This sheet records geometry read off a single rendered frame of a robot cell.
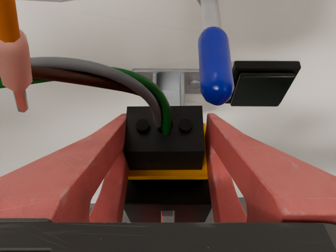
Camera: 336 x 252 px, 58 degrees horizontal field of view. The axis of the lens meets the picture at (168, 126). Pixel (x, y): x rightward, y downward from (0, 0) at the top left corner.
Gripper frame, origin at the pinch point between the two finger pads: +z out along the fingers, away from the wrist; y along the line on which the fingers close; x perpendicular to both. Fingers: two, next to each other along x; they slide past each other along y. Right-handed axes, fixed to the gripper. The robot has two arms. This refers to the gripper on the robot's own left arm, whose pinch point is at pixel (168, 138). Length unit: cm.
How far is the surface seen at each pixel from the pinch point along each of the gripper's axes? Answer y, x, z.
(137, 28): 1.6, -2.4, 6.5
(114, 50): 3.1, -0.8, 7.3
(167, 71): 0.0, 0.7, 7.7
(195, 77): -1.8, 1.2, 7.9
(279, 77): -6.7, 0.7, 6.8
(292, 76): -7.5, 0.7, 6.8
